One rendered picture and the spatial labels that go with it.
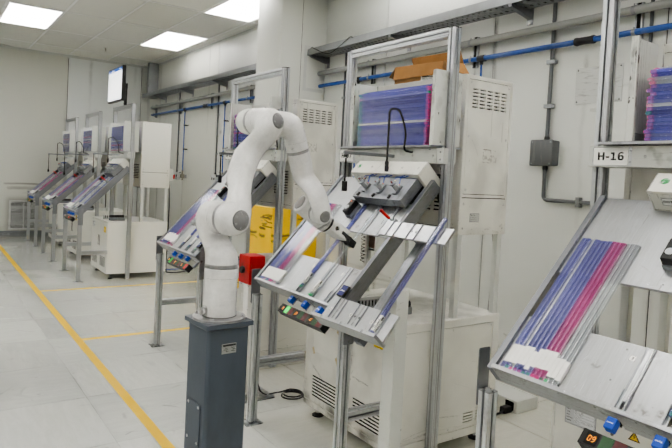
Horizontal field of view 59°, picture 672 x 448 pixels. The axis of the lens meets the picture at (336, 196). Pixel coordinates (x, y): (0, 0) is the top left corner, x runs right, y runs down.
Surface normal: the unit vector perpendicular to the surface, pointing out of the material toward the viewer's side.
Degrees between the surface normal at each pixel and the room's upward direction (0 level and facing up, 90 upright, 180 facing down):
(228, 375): 90
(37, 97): 90
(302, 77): 90
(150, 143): 90
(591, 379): 45
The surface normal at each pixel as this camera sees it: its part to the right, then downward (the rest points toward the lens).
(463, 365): 0.57, 0.06
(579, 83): -0.82, -0.02
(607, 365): -0.54, -0.73
